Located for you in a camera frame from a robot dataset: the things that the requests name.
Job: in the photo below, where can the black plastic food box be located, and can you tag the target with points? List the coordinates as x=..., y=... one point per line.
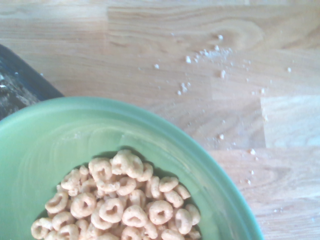
x=17, y=85

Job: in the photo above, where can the green ceramic bowl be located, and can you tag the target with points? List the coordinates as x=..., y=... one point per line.
x=75, y=130

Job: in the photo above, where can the scattered cereal crumbs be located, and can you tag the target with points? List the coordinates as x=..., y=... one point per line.
x=221, y=73

